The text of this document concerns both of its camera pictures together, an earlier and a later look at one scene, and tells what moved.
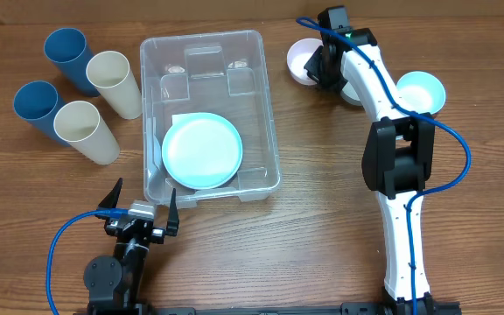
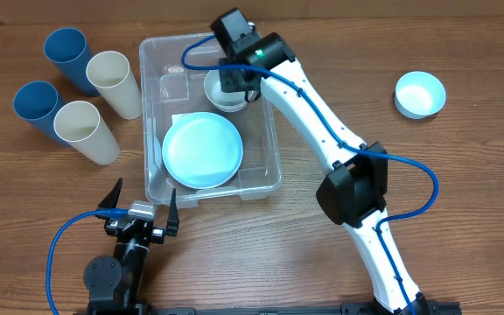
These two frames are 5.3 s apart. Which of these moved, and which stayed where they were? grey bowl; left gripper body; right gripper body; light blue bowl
Moved: right gripper body; grey bowl
Stayed: light blue bowl; left gripper body
